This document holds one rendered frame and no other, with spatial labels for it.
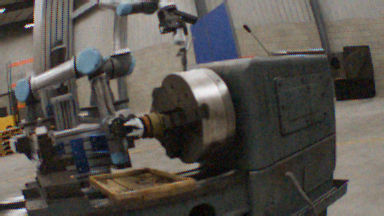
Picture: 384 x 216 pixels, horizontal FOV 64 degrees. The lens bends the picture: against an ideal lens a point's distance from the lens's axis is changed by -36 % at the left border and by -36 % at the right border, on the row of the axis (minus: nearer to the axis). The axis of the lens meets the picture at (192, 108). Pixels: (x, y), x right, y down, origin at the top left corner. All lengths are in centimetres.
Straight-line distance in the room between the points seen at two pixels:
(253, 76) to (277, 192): 47
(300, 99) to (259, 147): 29
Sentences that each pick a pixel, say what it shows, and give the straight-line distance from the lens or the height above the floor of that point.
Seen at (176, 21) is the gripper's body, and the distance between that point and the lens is 173.
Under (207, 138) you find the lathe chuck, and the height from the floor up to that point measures 102.
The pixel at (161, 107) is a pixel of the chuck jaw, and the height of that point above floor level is 113.
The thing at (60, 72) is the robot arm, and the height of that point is 135.
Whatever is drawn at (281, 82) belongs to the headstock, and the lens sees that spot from 160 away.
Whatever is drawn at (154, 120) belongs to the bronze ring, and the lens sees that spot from 151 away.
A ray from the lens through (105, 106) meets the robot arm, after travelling 186.
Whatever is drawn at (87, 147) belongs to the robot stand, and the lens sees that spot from 206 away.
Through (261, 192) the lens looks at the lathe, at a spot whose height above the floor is 76.
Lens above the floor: 124
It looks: 5 degrees down
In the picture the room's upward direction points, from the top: 9 degrees counter-clockwise
